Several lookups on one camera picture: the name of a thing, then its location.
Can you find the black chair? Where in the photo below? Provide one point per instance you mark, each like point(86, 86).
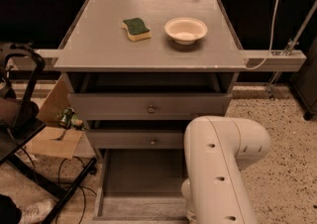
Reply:
point(19, 124)

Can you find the brown cardboard sheet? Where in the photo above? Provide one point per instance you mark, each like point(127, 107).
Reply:
point(54, 140)

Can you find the green yellow sponge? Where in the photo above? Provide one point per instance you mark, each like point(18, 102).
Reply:
point(136, 29)

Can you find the white sneaker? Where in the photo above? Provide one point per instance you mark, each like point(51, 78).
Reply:
point(37, 212)

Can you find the dark cabinet at right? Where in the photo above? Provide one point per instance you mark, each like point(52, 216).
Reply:
point(304, 83)

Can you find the grey metal rail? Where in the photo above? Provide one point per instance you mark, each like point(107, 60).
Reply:
point(184, 62)

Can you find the grey middle drawer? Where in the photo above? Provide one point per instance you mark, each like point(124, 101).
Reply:
point(135, 139)

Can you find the grey drawer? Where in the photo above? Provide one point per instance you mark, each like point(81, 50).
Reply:
point(135, 139)
point(141, 187)
point(147, 106)

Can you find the white bowl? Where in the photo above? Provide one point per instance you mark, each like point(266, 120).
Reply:
point(185, 30)

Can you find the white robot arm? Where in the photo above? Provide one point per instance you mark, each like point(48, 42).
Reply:
point(216, 150)

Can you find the green crumpled packet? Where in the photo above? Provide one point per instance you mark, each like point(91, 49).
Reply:
point(68, 119)

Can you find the metal diagonal strut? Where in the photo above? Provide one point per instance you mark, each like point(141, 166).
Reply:
point(291, 43)

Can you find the grey bottom drawer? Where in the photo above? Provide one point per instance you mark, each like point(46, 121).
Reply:
point(141, 187)

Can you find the grey drawer cabinet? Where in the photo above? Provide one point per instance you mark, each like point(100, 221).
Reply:
point(99, 31)

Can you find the grey top drawer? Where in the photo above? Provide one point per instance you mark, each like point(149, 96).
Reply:
point(147, 106)

